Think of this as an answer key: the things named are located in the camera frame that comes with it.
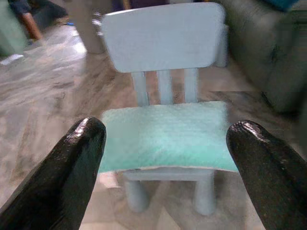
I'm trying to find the person leg in dark shorts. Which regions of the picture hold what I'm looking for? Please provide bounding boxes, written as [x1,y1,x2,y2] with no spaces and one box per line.
[8,0,43,41]

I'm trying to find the teal fleece pillow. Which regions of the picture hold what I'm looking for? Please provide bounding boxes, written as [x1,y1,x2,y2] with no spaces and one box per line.
[98,100,239,173]

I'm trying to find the light blue child chair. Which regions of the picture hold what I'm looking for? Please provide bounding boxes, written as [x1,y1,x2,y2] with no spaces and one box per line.
[100,2,228,215]

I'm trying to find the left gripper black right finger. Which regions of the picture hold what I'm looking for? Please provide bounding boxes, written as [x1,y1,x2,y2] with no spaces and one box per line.
[226,120,307,230]

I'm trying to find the green leather sofa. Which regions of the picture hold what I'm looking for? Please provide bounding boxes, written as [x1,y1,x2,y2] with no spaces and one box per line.
[220,0,307,115]

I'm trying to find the purple sofa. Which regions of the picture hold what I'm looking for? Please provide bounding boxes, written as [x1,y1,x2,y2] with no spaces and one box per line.
[111,0,192,9]

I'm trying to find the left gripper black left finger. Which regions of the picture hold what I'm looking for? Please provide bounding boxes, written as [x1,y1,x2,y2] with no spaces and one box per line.
[0,116,107,230]

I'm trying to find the white paper sheet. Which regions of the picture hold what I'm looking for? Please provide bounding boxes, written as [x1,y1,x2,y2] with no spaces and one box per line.
[0,54,24,66]

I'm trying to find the green storage box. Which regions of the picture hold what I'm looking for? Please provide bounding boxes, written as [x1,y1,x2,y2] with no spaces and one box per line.
[0,0,27,58]

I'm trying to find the blue hard suitcase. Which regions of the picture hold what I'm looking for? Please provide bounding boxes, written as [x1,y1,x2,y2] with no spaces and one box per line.
[275,0,302,12]

